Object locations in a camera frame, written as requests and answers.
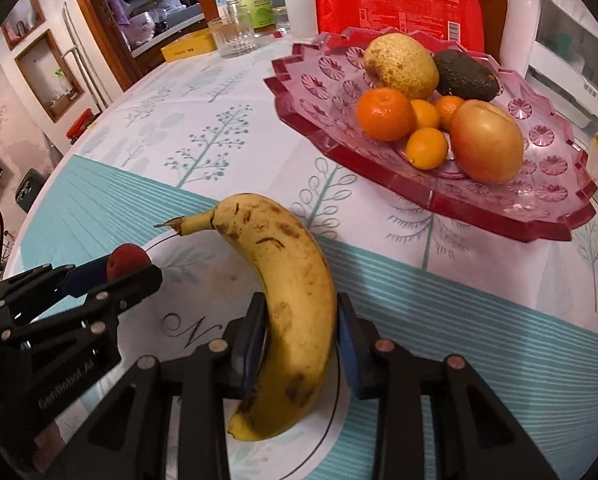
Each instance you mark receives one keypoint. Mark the white countertop appliance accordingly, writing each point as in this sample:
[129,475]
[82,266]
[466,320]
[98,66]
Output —
[524,35]

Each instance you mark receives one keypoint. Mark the yellow flat box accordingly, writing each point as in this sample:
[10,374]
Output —
[186,46]

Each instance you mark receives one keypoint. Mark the red paper cup package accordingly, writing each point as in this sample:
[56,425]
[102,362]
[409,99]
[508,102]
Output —
[399,0]

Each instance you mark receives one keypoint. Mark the small red jujube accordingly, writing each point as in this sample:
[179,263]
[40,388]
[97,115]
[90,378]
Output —
[125,261]

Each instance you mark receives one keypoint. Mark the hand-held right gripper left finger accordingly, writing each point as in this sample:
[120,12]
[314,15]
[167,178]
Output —
[251,345]

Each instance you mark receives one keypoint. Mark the clear drinking glass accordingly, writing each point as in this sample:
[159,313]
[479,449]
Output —
[233,37]

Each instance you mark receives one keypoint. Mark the small glass jar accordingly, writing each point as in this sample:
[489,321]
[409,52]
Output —
[282,20]

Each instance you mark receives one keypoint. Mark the tree print tablecloth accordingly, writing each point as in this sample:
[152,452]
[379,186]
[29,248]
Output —
[179,110]

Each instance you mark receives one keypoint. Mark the large orange tangerine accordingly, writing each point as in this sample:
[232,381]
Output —
[385,114]

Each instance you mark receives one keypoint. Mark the small white carton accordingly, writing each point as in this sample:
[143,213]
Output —
[225,2]

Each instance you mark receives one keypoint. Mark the small orange kumquat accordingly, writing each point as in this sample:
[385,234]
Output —
[448,109]
[426,114]
[426,149]

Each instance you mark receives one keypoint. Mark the red plastic item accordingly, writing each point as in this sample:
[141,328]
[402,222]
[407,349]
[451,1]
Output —
[81,125]

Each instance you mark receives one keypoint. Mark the spotted yellow banana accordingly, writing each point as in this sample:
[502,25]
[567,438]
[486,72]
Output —
[289,285]

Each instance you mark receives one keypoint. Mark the white round plate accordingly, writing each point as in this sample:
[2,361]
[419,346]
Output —
[199,280]

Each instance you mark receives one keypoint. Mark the dark avocado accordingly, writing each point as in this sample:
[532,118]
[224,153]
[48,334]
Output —
[466,75]

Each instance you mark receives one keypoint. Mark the red yellow apple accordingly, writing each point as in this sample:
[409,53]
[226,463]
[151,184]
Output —
[486,142]

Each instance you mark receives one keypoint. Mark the glass bottle green label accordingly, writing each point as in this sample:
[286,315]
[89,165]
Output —
[256,5]

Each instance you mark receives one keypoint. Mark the yellow pear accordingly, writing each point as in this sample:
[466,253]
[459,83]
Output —
[401,65]

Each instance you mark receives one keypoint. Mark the white squeeze bottle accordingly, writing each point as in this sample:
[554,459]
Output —
[301,10]

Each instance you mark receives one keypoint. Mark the pink glass bowl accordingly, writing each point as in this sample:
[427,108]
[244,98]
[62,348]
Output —
[544,170]

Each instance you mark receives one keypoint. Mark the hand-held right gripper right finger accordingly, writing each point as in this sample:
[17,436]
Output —
[349,355]

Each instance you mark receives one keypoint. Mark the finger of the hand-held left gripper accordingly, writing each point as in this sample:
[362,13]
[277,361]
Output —
[84,277]
[129,287]

